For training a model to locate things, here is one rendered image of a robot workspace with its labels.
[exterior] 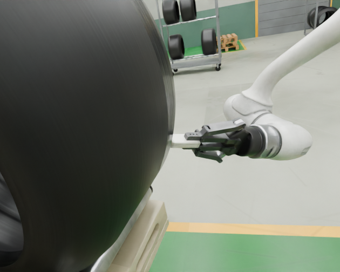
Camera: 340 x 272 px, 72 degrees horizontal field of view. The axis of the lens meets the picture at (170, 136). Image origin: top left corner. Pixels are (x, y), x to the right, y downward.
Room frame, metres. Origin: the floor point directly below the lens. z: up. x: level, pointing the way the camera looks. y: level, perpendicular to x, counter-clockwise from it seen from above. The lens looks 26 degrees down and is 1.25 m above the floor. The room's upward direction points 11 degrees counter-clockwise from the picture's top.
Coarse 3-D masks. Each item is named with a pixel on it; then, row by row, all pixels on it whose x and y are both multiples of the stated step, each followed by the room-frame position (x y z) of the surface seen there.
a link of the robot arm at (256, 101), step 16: (336, 16) 0.56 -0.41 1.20; (320, 32) 0.57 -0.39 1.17; (336, 32) 0.55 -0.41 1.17; (304, 48) 0.59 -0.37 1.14; (320, 48) 0.57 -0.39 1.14; (272, 64) 0.66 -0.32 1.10; (288, 64) 0.62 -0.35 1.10; (256, 80) 0.69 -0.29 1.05; (272, 80) 0.65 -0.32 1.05; (240, 96) 0.69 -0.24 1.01; (256, 96) 0.66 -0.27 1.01; (224, 112) 0.74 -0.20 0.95; (240, 112) 0.66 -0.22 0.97; (256, 112) 0.63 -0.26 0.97
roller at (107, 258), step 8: (152, 192) 0.46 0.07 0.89; (144, 200) 0.42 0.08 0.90; (136, 216) 0.38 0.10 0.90; (128, 224) 0.35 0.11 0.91; (128, 232) 0.35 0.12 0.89; (120, 240) 0.32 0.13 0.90; (112, 248) 0.30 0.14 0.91; (104, 256) 0.28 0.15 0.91; (112, 256) 0.29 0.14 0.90; (96, 264) 0.27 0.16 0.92; (104, 264) 0.27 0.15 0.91
